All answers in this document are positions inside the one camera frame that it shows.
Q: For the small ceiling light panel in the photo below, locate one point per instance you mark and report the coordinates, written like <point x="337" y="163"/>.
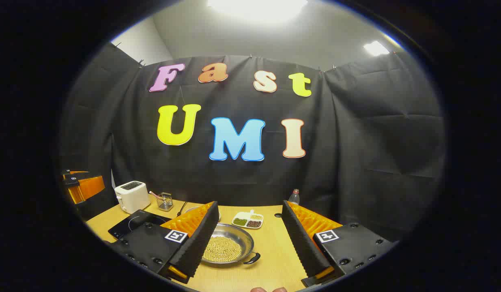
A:
<point x="376" y="48"/>

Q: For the clear plastic bottle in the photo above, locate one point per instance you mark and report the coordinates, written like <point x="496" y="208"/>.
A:
<point x="294" y="198"/>

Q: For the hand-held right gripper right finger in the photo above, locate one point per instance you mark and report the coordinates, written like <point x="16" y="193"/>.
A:
<point x="301" y="243"/>

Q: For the white toaster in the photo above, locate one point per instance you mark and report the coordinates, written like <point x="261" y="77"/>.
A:
<point x="130" y="196"/>

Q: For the pink striped straw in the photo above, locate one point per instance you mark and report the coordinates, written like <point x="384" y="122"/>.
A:
<point x="155" y="194"/>

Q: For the steel pot with beans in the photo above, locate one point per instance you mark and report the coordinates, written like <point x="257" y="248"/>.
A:
<point x="230" y="247"/>

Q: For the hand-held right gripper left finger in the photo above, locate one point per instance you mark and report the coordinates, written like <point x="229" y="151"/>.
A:
<point x="197" y="243"/>

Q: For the large ceiling light panel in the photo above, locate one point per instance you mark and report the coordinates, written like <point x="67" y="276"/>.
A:
<point x="258" y="8"/>

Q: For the white divided bean dish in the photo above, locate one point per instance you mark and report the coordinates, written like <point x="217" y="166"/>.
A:
<point x="247" y="221"/>

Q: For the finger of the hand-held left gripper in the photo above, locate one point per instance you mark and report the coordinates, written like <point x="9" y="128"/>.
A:
<point x="88" y="188"/>

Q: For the white round plate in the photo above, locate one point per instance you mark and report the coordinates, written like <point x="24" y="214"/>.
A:
<point x="191" y="209"/>

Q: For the black induction cooktop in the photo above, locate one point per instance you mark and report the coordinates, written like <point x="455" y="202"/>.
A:
<point x="132" y="227"/>

